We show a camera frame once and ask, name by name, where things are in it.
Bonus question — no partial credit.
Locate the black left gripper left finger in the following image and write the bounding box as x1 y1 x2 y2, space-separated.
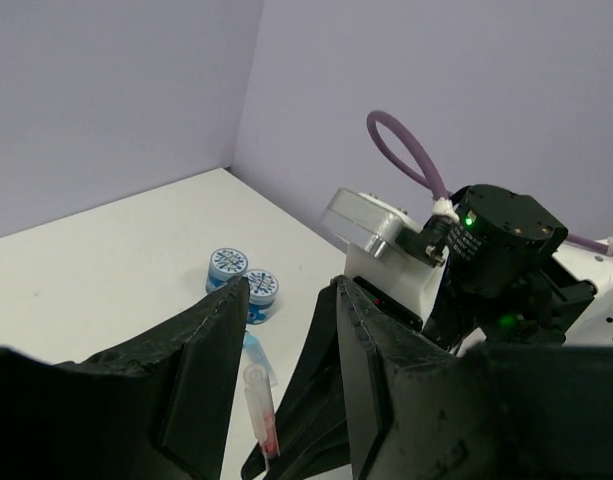
0 277 249 479

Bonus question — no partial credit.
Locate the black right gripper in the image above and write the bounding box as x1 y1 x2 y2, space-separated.
335 183 597 351

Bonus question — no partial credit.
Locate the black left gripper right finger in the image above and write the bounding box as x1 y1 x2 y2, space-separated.
337 279 613 479

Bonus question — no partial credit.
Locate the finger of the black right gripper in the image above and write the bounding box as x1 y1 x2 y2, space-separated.
240 284 356 479

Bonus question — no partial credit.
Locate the light blue highlighter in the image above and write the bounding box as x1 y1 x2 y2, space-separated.
243 331 277 387

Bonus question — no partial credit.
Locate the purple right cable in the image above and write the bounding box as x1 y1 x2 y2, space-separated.
366 109 613 254

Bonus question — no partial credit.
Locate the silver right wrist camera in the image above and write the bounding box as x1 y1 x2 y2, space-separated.
319 187 455 321

